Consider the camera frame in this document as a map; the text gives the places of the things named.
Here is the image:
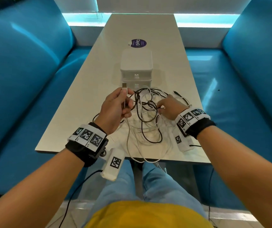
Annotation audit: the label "person's left hand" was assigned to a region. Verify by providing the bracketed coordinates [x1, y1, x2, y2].
[94, 87, 135, 136]

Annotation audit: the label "person's right hand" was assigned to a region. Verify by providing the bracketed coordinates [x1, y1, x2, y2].
[156, 94, 190, 121]

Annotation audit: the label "tangle of white cables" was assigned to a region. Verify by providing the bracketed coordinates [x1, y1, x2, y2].
[92, 87, 191, 164]

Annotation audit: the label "white box with drawers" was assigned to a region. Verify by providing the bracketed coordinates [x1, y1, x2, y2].
[120, 48, 154, 92]

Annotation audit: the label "person's left forearm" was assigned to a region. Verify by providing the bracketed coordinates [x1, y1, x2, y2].
[0, 148, 85, 228]

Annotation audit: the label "person's right forearm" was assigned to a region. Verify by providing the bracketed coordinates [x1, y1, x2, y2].
[196, 125, 272, 228]

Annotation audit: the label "person's blue jeans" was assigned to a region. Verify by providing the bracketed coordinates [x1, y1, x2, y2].
[83, 160, 208, 226]

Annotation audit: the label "person's yellow shirt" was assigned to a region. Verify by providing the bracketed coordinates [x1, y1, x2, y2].
[83, 200, 214, 228]

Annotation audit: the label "black marker-tagged right wristband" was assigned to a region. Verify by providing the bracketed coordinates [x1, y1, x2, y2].
[175, 107, 217, 140]

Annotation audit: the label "black marker-tagged wristband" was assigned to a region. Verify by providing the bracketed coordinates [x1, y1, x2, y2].
[175, 107, 217, 140]
[65, 122, 109, 168]

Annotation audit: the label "black marker-tagged left wristband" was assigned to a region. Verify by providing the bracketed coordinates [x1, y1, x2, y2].
[65, 122, 109, 168]

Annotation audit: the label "round purple sticker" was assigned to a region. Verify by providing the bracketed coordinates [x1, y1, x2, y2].
[127, 38, 148, 48]

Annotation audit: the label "blue leather sofa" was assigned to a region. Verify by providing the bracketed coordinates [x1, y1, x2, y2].
[186, 0, 272, 209]
[0, 0, 91, 195]

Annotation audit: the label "white table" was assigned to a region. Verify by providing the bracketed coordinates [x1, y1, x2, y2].
[35, 13, 211, 164]

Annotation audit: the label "cyan light strip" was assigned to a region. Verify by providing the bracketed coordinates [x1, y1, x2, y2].
[62, 13, 240, 28]

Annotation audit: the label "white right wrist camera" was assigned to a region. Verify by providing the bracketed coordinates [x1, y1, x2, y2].
[173, 130, 195, 152]

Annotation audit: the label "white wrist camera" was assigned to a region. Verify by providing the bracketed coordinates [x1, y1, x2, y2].
[100, 148, 125, 182]
[173, 130, 195, 152]

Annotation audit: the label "black right camera cord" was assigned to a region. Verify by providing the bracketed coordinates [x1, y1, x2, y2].
[189, 144, 215, 228]

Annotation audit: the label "black camera cord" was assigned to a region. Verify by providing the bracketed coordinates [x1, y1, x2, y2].
[59, 169, 103, 228]
[189, 144, 215, 228]

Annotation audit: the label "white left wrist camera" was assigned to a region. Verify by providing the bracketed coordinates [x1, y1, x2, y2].
[100, 148, 125, 182]

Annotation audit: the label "black left camera cord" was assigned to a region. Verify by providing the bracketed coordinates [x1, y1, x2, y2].
[59, 169, 103, 228]

